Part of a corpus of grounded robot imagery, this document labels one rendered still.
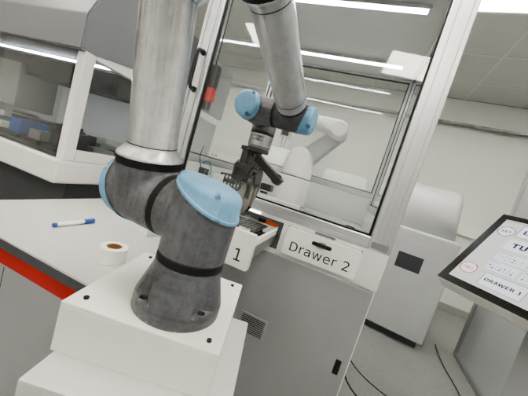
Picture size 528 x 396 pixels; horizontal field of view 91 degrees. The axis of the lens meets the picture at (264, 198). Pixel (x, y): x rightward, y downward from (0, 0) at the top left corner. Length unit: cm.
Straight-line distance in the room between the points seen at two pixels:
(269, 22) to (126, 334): 53
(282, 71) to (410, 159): 64
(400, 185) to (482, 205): 343
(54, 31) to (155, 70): 108
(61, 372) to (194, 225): 27
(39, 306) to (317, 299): 86
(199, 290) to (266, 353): 84
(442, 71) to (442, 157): 327
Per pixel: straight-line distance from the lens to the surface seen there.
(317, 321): 114
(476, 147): 448
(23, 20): 171
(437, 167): 434
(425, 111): 110
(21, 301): 92
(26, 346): 95
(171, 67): 48
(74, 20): 147
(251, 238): 74
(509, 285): 92
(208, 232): 41
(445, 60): 117
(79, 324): 50
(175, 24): 49
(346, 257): 103
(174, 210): 42
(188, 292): 44
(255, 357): 128
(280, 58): 55
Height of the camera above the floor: 111
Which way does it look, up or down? 6 degrees down
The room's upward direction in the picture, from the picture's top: 17 degrees clockwise
